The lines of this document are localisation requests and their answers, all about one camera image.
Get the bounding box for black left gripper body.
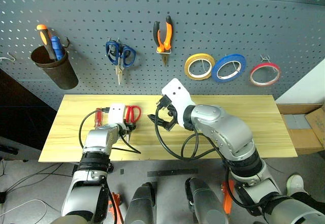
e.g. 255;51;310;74
118;122;138;137

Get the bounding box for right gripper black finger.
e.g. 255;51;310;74
147;113;164;128
162;116;178;133

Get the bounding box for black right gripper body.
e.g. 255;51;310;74
155;94;178;123

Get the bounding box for yellow tape roll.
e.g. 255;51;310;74
184;53;216;81

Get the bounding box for blue tape roll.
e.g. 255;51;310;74
211;53;247;83

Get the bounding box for red tape roll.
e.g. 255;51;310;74
249;61;282;87

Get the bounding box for grey metal pegboard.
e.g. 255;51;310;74
0;0;325;112

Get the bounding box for double-prong metal pegboard hook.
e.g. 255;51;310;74
259;54;279;70

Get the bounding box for black floor strip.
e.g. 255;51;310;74
147;168;199;178

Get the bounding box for orange black needle-nose pliers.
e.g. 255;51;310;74
152;15;174;68

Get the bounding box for orange metal stand part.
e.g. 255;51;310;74
220;179;236;215
108;192;124;224

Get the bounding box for silver rounded robot leg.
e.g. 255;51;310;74
123;181;157;224
184;176;230;224

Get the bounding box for brown metal cup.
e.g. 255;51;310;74
30;45;79;90

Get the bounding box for brown cardboard box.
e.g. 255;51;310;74
276;103;325;156

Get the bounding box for white sneaker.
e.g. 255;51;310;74
286;174;306;197

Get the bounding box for dark trouser leg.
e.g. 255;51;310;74
289;190;325;212

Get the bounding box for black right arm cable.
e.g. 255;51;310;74
154;104;230;162

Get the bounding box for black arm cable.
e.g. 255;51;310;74
79;108;142;155
154;104;230;162

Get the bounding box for red handled scissors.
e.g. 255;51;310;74
125;105;142;123

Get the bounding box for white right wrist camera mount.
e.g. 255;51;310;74
161;78;197;129

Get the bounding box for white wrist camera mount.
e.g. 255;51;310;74
107;103;127;126
161;78;197;129

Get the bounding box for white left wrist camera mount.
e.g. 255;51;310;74
107;103;127;126

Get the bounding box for red handled screwdriver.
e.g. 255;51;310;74
94;107;110;130

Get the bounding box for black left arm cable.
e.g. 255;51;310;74
79;108;142;155

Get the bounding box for blue handled scissors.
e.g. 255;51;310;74
105;39;137;86

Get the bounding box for black floor cable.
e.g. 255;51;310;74
0;162;75;195

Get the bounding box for blue handled screwdriver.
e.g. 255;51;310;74
50;36;66;61

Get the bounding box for white floor cable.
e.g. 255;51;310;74
0;198;48;217

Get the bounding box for orange black handled screwdriver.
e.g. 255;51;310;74
36;24;58;61

